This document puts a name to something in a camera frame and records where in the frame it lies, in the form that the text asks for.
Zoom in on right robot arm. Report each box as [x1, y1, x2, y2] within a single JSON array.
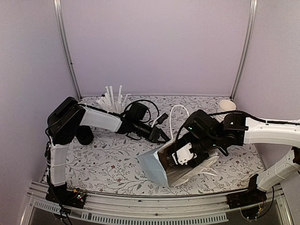
[[173, 110, 300, 204]]

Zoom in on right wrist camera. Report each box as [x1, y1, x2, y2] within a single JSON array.
[[172, 142, 197, 165]]

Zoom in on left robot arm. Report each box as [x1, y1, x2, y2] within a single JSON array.
[[45, 97, 170, 203]]

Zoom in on aluminium frame post left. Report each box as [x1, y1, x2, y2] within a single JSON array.
[[53, 0, 82, 100]]

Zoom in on aluminium frame post right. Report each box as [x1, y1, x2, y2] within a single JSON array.
[[230, 0, 258, 101]]

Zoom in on aluminium table front rail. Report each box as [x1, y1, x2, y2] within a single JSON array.
[[21, 181, 294, 225]]

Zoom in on stack of black lids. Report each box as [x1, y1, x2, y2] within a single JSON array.
[[75, 126, 94, 145]]

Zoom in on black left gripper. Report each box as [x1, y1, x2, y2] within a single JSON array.
[[133, 120, 172, 144]]

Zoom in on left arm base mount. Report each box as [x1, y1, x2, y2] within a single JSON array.
[[45, 187, 87, 209]]

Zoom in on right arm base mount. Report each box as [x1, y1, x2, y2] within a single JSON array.
[[226, 188, 267, 209]]

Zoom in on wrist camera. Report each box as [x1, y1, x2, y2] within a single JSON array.
[[172, 142, 197, 165], [149, 113, 169, 127]]

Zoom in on aluminium frame post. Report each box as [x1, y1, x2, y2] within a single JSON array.
[[230, 0, 258, 101], [53, 0, 82, 100]]

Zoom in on brown cardboard cup carrier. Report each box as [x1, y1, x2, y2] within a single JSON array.
[[157, 144, 179, 173]]

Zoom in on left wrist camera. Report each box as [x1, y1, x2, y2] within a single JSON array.
[[149, 113, 169, 127]]

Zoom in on light blue paper bag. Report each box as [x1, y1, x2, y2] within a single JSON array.
[[136, 105, 220, 188]]

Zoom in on stack of paper cups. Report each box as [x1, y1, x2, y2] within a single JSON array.
[[215, 99, 236, 122]]

